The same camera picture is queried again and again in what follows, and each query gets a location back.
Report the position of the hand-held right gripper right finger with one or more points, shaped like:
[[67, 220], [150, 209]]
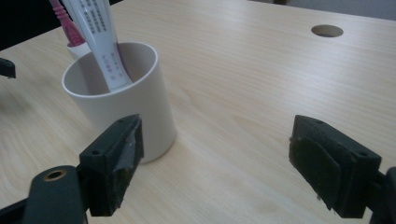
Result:
[[342, 171]]

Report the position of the white cup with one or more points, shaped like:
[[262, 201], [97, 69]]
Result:
[[149, 102]]

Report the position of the pink toothbrush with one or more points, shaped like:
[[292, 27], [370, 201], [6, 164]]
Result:
[[70, 31]]

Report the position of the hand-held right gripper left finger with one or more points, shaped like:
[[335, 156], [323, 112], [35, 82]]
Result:
[[102, 165]]

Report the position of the white and purple toothpaste tube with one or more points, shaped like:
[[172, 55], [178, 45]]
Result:
[[99, 37]]

